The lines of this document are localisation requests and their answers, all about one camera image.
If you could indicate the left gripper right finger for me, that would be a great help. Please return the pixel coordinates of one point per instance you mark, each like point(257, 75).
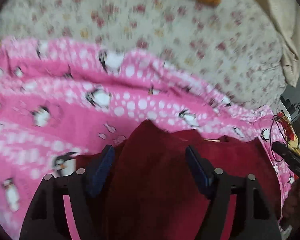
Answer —
point(237, 208)

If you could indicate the floral white quilt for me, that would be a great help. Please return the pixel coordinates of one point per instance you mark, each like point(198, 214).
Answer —
point(233, 46)

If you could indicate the person's right hand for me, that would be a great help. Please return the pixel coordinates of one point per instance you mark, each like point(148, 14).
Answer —
point(291, 207)

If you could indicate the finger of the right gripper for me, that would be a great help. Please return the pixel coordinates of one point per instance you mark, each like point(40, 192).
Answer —
point(290, 157)

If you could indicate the beige curtain cloth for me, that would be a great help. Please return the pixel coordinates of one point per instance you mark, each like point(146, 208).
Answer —
point(285, 15)

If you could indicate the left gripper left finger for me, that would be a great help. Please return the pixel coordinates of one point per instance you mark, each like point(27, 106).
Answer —
point(69, 204)

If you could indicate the pink penguin blanket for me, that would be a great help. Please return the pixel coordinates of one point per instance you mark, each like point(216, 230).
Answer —
point(63, 98)

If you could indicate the yellow red cartoon blanket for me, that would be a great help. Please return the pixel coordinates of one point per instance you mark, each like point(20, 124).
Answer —
point(290, 136)

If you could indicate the dark red sweater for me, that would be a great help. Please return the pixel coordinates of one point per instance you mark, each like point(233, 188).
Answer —
point(150, 192)

